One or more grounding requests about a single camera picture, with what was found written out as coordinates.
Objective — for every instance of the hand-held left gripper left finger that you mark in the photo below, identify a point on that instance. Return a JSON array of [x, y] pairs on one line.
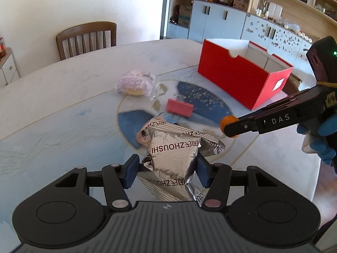
[[130, 171]]

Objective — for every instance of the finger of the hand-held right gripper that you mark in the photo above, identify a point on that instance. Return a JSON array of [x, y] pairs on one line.
[[242, 126]]

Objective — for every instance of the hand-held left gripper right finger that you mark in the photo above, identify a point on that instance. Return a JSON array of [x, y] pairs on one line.
[[203, 174]]

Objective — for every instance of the orange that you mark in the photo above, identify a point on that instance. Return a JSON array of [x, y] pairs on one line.
[[226, 121]]

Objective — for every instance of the silver foil snack bag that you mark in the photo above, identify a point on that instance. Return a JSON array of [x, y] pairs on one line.
[[171, 158]]

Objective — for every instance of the red cardboard box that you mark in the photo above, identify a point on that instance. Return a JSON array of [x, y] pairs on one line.
[[231, 76]]

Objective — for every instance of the white marble desktop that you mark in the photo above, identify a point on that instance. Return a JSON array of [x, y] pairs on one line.
[[65, 89]]

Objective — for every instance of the person's right hand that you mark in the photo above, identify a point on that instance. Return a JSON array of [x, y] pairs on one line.
[[330, 126]]

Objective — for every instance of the small red packet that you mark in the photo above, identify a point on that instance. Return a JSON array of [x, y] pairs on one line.
[[180, 108]]

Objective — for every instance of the white plastic container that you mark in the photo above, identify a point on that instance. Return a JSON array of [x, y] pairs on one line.
[[275, 10]]

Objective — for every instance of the tall glass jar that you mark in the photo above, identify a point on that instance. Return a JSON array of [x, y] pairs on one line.
[[263, 6]]

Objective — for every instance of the pink wrapped bread packet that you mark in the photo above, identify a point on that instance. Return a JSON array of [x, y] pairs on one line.
[[134, 83]]

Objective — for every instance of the brown carton in cabinet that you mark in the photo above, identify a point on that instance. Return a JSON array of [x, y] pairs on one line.
[[185, 15]]

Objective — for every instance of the slatted wooden chair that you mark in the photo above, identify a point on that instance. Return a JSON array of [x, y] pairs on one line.
[[87, 30]]

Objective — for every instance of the white side cabinet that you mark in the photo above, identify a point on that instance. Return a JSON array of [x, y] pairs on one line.
[[8, 68]]

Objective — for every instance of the grey wall cabinet unit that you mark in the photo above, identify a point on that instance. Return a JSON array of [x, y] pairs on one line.
[[216, 21]]

